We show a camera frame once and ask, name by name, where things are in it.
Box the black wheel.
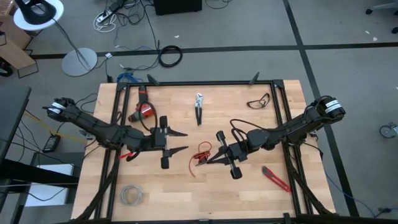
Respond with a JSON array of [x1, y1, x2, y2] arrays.
[[0, 58, 14, 78]]

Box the black desk leg beam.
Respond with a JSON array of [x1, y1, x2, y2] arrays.
[[0, 158, 80, 185]]

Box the black frame clamp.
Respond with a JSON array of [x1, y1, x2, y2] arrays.
[[146, 73, 161, 86], [248, 71, 261, 86]]

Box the black floor box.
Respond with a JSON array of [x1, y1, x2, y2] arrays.
[[153, 0, 203, 16]]

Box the white box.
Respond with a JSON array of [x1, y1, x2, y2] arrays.
[[24, 164, 76, 208]]

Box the grey chair caster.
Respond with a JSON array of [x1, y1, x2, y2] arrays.
[[379, 121, 398, 139]]

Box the red cord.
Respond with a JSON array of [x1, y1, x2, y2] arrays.
[[188, 141, 213, 178]]

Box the yellow floor cable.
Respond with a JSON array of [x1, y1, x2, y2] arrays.
[[23, 111, 90, 145]]

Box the black coiled floor cable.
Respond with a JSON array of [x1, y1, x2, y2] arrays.
[[158, 44, 184, 68]]

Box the red black power drill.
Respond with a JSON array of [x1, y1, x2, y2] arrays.
[[127, 85, 156, 123]]

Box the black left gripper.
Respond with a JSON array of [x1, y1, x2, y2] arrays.
[[150, 115, 190, 170]]

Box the floor lamp with round base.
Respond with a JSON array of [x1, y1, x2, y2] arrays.
[[12, 0, 98, 77]]

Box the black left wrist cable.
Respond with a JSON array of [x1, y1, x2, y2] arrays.
[[137, 101, 159, 132]]

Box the grey coiled cable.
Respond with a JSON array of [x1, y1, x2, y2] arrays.
[[119, 183, 144, 207]]

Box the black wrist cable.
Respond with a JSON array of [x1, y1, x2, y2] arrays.
[[229, 118, 268, 142], [137, 101, 159, 132]]

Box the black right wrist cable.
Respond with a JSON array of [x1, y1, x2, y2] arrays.
[[229, 118, 268, 142]]

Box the clear safety glasses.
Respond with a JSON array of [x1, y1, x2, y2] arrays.
[[246, 92, 271, 110]]

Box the white power strip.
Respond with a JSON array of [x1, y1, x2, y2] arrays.
[[92, 8, 118, 34]]

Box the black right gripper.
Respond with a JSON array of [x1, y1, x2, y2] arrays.
[[206, 130, 250, 180]]

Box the office chair base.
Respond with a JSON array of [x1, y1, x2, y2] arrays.
[[364, 0, 398, 34]]

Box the grey black pliers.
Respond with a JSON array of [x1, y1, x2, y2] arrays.
[[194, 92, 205, 127]]

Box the black desk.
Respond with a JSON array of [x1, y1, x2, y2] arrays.
[[0, 86, 32, 162]]

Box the blue floor cable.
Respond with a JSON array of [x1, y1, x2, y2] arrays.
[[116, 72, 137, 84]]

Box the black power adapter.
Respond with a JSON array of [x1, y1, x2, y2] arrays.
[[42, 133, 62, 154]]

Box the red utility knife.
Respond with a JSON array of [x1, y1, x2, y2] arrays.
[[261, 166, 292, 193]]

